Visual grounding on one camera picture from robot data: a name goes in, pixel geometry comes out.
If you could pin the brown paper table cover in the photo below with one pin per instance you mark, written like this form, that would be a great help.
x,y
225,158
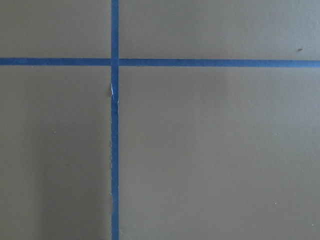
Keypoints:
x,y
205,153

